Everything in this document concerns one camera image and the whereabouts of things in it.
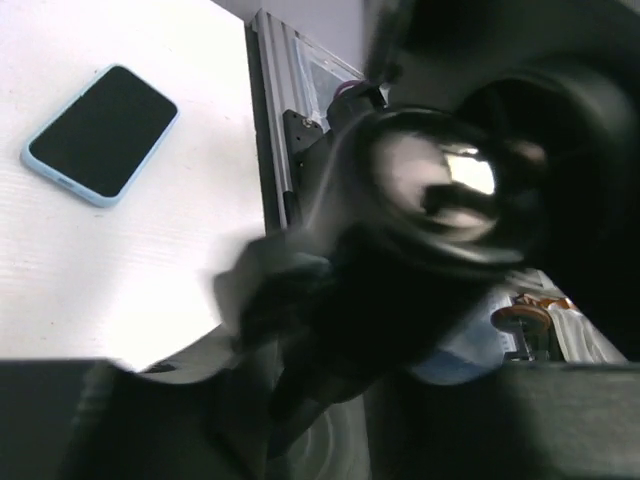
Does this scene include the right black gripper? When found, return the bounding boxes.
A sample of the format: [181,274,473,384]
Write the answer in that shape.
[364,1,639,360]

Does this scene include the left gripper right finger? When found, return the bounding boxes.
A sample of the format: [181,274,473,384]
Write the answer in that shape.
[364,363,639,479]

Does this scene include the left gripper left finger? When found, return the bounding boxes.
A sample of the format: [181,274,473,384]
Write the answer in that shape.
[1,359,268,479]

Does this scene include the black phone stand round base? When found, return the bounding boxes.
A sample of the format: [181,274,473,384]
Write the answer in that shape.
[214,108,545,430]

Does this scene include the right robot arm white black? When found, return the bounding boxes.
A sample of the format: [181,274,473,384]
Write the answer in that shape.
[297,1,639,364]

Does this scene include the phone with blue case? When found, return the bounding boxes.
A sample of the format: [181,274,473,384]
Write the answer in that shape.
[20,64,179,208]

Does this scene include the right aluminium table rail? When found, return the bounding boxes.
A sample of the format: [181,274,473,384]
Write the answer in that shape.
[243,9,361,236]

